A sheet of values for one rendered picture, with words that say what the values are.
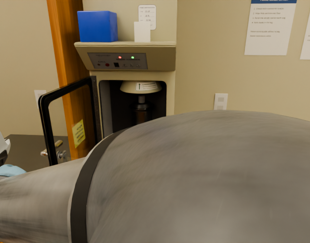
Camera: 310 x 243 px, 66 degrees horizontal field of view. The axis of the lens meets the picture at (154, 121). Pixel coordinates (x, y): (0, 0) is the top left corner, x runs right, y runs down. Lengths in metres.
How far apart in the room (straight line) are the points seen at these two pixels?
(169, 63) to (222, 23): 0.56
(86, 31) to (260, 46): 0.89
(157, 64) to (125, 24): 0.18
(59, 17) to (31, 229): 0.74
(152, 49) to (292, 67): 0.88
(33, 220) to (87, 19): 0.69
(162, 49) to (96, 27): 0.21
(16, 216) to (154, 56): 0.66
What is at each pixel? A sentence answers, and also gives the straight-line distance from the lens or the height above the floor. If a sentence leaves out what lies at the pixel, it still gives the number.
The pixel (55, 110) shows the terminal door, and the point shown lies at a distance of 0.72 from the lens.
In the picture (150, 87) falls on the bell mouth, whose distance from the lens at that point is 0.93.
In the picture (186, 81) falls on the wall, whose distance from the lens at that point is 1.33.
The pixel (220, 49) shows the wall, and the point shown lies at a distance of 1.33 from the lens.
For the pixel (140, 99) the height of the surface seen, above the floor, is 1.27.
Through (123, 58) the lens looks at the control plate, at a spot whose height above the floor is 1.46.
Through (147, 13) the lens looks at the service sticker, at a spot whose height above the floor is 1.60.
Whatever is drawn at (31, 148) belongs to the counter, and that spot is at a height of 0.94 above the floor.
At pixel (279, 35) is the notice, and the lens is 1.40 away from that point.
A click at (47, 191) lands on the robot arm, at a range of 0.18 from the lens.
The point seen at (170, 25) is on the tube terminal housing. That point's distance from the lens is 0.87.
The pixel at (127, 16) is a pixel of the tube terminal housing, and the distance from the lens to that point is 0.89.
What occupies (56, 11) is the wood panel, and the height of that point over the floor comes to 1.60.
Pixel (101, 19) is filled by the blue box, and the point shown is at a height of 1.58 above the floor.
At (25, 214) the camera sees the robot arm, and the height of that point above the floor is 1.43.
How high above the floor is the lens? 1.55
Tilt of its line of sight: 21 degrees down
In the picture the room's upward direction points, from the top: straight up
